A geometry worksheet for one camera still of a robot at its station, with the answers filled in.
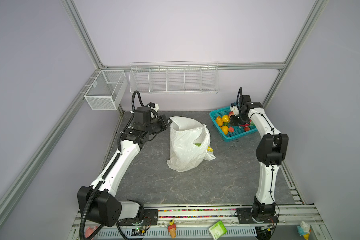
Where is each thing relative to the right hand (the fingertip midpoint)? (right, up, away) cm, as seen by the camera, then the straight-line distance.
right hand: (235, 123), depth 98 cm
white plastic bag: (-32, -9, -29) cm, 44 cm away
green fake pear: (-27, -10, -28) cm, 40 cm away
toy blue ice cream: (+21, -49, -30) cm, 62 cm away
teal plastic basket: (-7, -3, +4) cm, 9 cm away
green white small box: (-18, -50, -30) cm, 61 cm away
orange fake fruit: (-9, +2, +8) cm, 12 cm away
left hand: (-39, +1, -24) cm, 46 cm away
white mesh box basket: (-86, +22, 0) cm, 89 cm away
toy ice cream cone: (-40, -50, -29) cm, 70 cm away
